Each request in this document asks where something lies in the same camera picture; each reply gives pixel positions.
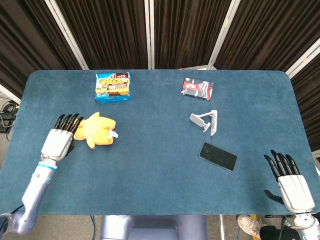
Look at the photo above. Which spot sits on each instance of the dark curtain partition panel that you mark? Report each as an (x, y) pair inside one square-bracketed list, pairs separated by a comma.
[(311, 95), (185, 32), (107, 32), (270, 32), (27, 37)]

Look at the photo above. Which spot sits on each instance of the black smartphone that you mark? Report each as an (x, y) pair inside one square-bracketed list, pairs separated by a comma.
[(217, 156)]

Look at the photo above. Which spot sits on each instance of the white folding phone stand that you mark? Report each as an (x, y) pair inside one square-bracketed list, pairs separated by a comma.
[(212, 122)]

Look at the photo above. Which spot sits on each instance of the white table leg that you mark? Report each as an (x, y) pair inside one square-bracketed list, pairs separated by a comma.
[(222, 227)]

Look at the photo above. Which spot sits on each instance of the red black card box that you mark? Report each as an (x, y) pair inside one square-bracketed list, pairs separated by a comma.
[(197, 88)]

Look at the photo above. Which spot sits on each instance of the blue yellow snack box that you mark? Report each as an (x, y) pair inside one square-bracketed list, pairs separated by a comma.
[(113, 87)]

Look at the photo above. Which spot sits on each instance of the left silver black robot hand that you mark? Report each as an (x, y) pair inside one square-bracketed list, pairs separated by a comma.
[(56, 142)]

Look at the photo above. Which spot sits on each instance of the grey blue robot torso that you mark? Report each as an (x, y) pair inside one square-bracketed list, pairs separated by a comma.
[(152, 228)]

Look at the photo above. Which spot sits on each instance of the blue felt table cover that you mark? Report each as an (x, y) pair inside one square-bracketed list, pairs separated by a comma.
[(160, 187)]

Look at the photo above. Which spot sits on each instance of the white sneaker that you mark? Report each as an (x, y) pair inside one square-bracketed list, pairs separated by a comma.
[(248, 225)]

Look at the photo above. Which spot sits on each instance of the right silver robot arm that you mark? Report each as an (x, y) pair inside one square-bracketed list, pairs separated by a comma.
[(306, 225)]

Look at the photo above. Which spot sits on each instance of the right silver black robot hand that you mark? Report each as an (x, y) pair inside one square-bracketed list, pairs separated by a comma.
[(296, 192)]

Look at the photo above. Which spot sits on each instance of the black trouser leg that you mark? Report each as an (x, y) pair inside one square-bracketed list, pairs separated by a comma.
[(273, 233)]

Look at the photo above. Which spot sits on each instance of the yellow plush toy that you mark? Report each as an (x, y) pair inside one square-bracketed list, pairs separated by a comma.
[(100, 130)]

